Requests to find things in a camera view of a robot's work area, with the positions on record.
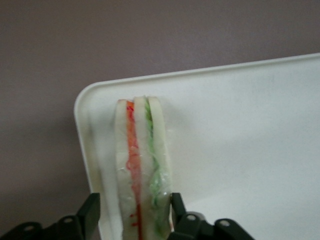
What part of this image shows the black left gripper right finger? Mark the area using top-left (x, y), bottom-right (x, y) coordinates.
top-left (169, 191), bottom-right (257, 240)

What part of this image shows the triangle sandwich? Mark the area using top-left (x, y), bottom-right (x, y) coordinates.
top-left (114, 95), bottom-right (174, 240)

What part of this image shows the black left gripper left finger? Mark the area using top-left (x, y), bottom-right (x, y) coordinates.
top-left (7, 192), bottom-right (101, 240)

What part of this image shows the cream plastic tray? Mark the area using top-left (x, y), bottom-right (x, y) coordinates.
top-left (73, 52), bottom-right (320, 240)

